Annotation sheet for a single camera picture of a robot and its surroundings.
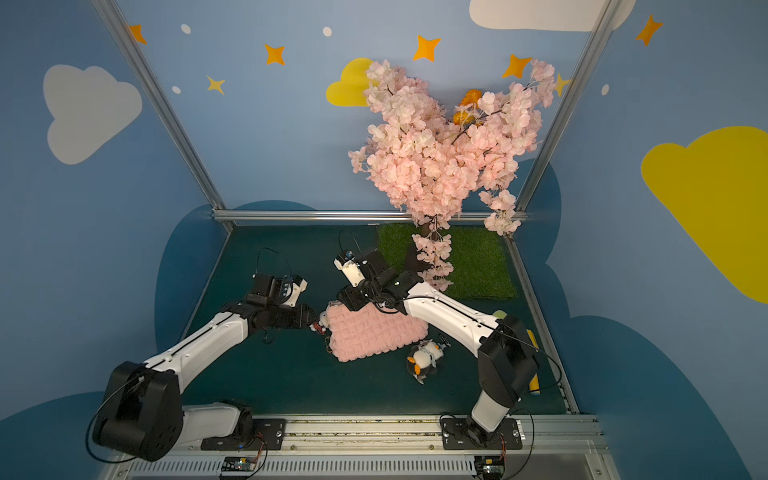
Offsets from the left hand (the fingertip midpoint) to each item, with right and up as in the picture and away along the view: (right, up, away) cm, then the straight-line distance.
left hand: (314, 312), depth 87 cm
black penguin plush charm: (+32, -12, -5) cm, 34 cm away
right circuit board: (+47, -35, -15) cm, 61 cm away
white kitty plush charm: (+2, -4, +4) cm, 6 cm away
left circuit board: (-15, -34, -15) cm, 40 cm away
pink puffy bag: (+16, -5, 0) cm, 17 cm away
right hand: (+11, +8, -5) cm, 14 cm away
